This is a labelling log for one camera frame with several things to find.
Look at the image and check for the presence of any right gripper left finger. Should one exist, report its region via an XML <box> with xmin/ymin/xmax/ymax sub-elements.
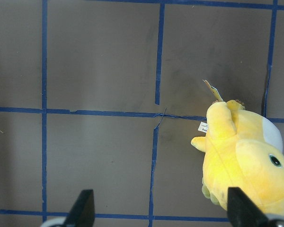
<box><xmin>63</xmin><ymin>189</ymin><xmax>95</xmax><ymax>227</ymax></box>

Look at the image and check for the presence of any yellow plush dinosaur toy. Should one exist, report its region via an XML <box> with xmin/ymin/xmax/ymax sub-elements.
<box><xmin>191</xmin><ymin>87</ymin><xmax>284</xmax><ymax>215</ymax></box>

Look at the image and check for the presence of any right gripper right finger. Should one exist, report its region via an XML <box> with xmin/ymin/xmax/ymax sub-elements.
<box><xmin>227</xmin><ymin>187</ymin><xmax>267</xmax><ymax>227</ymax></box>

